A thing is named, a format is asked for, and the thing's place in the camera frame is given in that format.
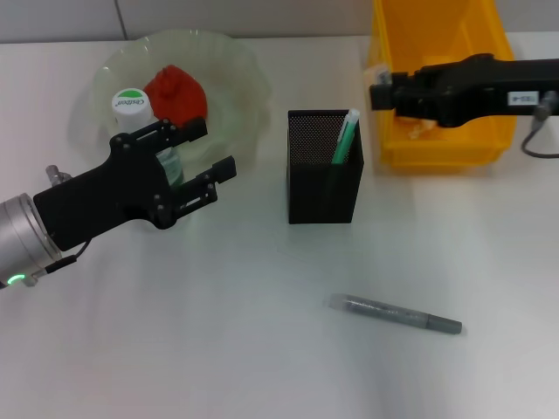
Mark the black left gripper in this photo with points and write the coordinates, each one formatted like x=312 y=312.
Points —
x=100 y=196

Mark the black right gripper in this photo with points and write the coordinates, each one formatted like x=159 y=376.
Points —
x=480 y=87

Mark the white paper ball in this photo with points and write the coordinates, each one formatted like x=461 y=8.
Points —
x=419 y=126

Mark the red object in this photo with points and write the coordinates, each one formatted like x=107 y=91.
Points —
x=183 y=96

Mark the green utility knife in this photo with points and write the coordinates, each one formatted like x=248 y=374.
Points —
x=345 y=139

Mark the clear water bottle green label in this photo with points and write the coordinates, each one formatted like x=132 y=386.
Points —
x=131 y=107

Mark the grey marker pen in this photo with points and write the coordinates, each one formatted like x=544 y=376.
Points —
x=371 y=307

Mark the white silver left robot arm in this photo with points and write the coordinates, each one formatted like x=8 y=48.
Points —
x=22 y=235

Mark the wavy green glass fruit plate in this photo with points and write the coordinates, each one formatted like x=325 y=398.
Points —
x=236 y=87

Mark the black mesh pen holder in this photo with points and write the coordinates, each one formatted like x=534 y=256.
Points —
x=305 y=192

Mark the yellow plastic bin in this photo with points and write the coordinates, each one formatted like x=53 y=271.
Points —
x=436 y=148

